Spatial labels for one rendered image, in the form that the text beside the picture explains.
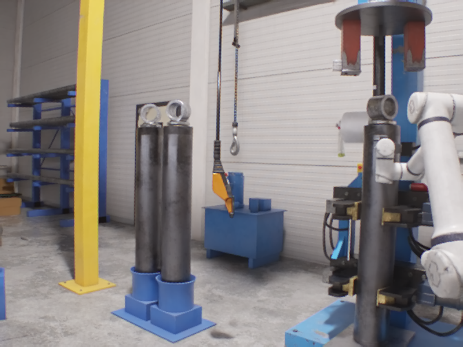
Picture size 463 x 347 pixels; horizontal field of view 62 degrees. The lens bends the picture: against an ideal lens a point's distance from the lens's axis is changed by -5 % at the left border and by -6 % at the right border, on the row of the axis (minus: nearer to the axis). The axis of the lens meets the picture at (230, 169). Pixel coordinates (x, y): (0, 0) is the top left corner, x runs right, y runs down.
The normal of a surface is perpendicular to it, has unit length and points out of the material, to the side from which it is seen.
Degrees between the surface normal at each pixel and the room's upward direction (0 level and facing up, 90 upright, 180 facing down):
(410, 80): 90
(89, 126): 90
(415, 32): 90
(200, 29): 90
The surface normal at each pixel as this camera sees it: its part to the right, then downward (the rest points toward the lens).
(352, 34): -0.16, 0.03
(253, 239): -0.64, 0.01
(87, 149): 0.77, 0.04
